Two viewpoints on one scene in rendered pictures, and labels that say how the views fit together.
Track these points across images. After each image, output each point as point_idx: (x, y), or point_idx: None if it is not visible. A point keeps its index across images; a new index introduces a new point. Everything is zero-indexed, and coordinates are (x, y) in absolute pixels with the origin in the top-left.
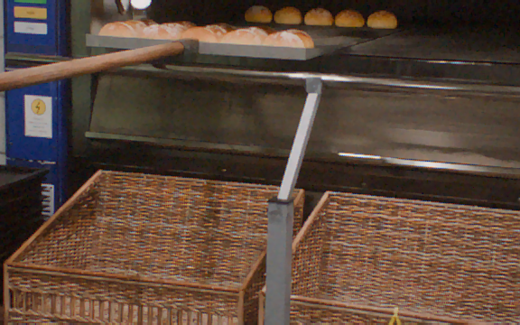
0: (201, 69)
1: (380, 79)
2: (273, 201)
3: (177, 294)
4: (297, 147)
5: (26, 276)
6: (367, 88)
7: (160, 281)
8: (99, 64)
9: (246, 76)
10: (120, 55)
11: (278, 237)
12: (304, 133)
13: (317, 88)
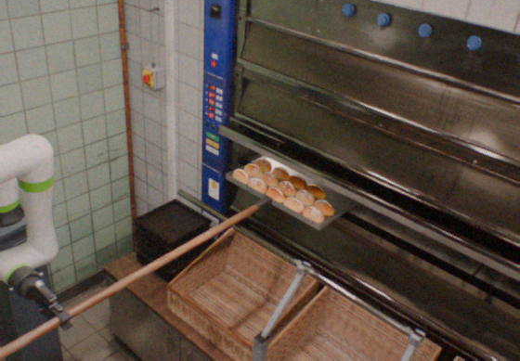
0: (253, 237)
1: (331, 284)
2: (256, 339)
3: (228, 334)
4: (279, 307)
5: (175, 294)
6: (325, 285)
7: (222, 326)
8: (184, 251)
9: (271, 251)
10: (202, 238)
11: (257, 354)
12: (286, 299)
13: (301, 274)
